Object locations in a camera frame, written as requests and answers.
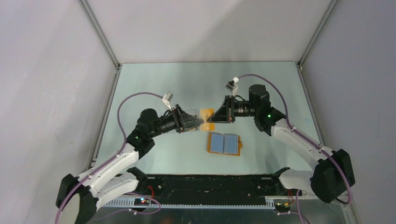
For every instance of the orange card holder wallet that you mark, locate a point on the orange card holder wallet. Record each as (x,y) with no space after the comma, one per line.
(224,143)

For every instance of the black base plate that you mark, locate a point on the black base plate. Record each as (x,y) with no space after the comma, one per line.
(211,190)

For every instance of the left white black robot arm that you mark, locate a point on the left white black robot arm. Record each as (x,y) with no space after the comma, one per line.
(80,197)

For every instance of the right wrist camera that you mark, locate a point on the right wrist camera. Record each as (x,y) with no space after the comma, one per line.
(232,86)

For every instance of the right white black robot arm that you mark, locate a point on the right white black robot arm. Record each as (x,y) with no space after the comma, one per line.
(331,171)

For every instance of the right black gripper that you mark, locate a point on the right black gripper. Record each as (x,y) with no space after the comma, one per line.
(226,114)

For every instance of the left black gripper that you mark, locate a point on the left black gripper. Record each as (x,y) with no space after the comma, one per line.
(183,121)

